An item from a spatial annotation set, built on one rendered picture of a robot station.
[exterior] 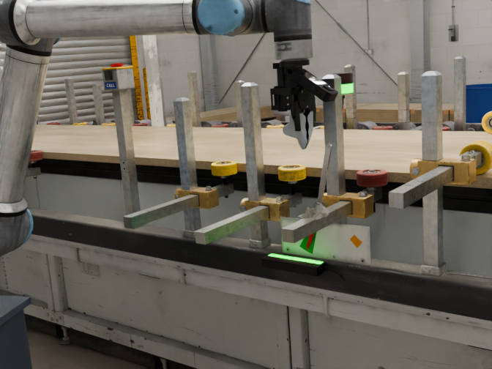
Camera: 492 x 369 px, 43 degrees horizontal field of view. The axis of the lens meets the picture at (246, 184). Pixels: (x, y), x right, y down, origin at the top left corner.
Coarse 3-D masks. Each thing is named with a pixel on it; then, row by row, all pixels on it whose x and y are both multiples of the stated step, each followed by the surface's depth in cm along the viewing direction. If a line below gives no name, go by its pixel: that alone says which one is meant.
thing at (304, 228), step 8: (368, 192) 163; (376, 192) 165; (376, 200) 165; (328, 208) 150; (336, 208) 149; (344, 208) 152; (328, 216) 146; (336, 216) 149; (344, 216) 152; (296, 224) 138; (304, 224) 138; (312, 224) 140; (320, 224) 143; (328, 224) 146; (288, 232) 135; (296, 232) 135; (304, 232) 138; (312, 232) 140; (288, 240) 135; (296, 240) 135
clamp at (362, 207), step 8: (328, 200) 158; (336, 200) 157; (344, 200) 156; (352, 200) 154; (360, 200) 153; (368, 200) 154; (352, 208) 155; (360, 208) 153; (368, 208) 154; (352, 216) 155; (360, 216) 154; (368, 216) 155
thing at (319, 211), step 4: (320, 204) 148; (308, 208) 143; (312, 208) 146; (316, 208) 144; (320, 208) 144; (324, 208) 145; (308, 212) 143; (312, 212) 143; (316, 212) 143; (320, 212) 141; (324, 212) 142; (328, 212) 145; (300, 216) 144; (304, 216) 142; (308, 216) 142; (312, 216) 142; (316, 216) 141; (320, 216) 141; (324, 216) 141
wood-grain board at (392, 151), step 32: (64, 128) 347; (96, 128) 335; (160, 128) 312; (224, 128) 293; (96, 160) 238; (160, 160) 218; (224, 160) 204; (288, 160) 195; (320, 160) 191; (352, 160) 187; (384, 160) 183
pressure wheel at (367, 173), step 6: (360, 174) 164; (366, 174) 163; (372, 174) 162; (378, 174) 162; (384, 174) 163; (360, 180) 164; (366, 180) 163; (372, 180) 162; (378, 180) 162; (384, 180) 163; (360, 186) 165; (366, 186) 163; (372, 186) 163; (378, 186) 163
